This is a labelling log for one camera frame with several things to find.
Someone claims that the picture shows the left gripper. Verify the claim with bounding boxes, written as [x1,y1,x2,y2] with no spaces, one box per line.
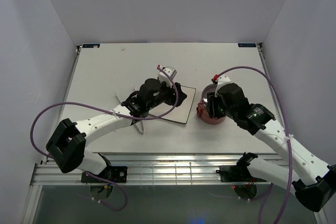
[148,79,187,110]

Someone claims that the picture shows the grey lunch box lid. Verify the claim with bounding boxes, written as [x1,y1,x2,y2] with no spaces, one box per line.
[201,83,217,104]

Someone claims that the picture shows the metal tongs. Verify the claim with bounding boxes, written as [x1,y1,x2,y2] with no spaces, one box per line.
[115,85,144,134]

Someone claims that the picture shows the aluminium frame rail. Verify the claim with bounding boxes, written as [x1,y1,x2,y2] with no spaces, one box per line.
[29,153,316,187]

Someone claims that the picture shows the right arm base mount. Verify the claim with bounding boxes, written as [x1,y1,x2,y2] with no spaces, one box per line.
[215,152,265,183]

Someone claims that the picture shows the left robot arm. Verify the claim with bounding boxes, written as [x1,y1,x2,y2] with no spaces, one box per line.
[46,78,187,182]

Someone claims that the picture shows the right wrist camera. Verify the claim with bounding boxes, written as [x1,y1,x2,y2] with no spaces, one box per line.
[212,74,232,97]

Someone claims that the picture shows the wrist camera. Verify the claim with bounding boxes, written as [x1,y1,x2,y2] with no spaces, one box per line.
[157,65,177,88]
[212,74,232,97]

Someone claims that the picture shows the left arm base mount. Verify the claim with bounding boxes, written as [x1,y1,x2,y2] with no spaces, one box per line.
[81,156,128,183]

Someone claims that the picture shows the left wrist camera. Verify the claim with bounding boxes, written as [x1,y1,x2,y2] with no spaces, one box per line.
[157,65,177,88]

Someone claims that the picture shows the pink bowl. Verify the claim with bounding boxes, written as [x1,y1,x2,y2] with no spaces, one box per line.
[196,101,209,118]
[197,110,226,125]

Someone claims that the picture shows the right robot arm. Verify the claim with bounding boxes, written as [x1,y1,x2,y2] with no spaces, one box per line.
[206,83,335,212]

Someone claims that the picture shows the white square plate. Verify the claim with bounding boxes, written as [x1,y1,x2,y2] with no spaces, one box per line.
[149,86,196,124]

